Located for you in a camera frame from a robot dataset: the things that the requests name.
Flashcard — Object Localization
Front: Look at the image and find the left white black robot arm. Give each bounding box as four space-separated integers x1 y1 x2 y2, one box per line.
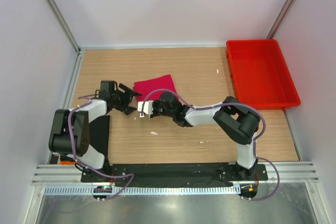
48 80 142 182

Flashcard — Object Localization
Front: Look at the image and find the slotted grey cable duct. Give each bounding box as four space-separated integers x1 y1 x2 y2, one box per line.
44 184 240 196

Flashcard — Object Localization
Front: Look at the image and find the black folded t shirt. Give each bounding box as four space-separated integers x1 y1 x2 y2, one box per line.
89 115 110 156

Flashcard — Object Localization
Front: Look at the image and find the right aluminium corner post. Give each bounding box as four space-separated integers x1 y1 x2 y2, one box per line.
266 0 296 39

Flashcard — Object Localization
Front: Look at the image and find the orange folded t shirt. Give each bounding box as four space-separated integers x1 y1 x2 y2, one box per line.
59 160 76 165

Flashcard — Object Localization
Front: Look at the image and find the magenta t shirt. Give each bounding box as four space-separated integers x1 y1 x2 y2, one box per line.
133 74 176 102

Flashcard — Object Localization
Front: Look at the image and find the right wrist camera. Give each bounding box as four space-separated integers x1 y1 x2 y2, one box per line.
137 100 154 118

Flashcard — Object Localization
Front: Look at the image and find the red plastic bin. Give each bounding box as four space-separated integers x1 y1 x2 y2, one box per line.
226 39 301 110

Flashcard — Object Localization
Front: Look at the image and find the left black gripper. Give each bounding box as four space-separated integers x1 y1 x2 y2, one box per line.
110 84 141 115

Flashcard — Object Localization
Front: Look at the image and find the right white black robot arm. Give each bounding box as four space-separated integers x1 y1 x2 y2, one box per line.
144 91 260 180

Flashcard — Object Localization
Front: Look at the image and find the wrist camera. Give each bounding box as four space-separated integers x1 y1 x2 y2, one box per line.
137 100 154 118
98 80 117 100

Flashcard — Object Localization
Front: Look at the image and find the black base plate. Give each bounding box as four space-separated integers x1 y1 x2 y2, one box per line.
80 163 269 188

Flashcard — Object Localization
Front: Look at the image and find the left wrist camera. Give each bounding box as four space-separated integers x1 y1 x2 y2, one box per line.
98 80 117 100

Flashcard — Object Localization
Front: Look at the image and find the left aluminium corner post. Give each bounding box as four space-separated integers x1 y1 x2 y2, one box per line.
45 0 80 54

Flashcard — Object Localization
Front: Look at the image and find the aluminium corner post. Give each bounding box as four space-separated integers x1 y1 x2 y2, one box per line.
266 0 296 39
45 0 80 54

